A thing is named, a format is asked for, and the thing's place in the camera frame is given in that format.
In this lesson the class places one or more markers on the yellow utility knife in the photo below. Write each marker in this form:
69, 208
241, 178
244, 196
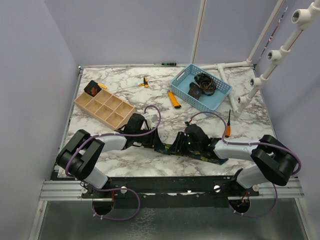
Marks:
173, 100

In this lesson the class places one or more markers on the orange handled screwdriver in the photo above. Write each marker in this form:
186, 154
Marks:
228, 128

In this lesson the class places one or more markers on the light blue plastic basket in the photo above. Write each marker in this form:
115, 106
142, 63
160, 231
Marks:
180, 88

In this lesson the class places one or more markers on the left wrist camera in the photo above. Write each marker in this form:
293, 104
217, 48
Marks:
153, 120

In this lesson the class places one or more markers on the yellow black wire stripper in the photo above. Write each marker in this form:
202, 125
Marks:
145, 83

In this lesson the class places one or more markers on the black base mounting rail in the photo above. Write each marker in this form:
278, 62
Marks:
163, 192

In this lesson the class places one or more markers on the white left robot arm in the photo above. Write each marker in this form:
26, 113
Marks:
80, 155

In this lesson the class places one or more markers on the wooden compartment tray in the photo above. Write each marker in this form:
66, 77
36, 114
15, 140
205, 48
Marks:
106, 107

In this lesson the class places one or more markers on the green black marker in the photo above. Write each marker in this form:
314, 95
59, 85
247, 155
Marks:
169, 64

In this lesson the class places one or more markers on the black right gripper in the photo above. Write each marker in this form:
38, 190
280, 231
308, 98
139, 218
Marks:
179, 143

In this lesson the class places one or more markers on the folded dark patterned tie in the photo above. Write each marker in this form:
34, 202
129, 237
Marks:
195, 91

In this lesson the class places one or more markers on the blue yellow floral tie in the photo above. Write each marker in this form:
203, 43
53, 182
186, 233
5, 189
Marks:
193, 155

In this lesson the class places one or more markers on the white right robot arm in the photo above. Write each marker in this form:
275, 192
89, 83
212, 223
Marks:
273, 162

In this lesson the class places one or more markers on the rolled dark orange-leaf tie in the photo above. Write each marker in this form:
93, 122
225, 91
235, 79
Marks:
92, 88

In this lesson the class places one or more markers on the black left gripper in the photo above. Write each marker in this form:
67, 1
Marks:
154, 138

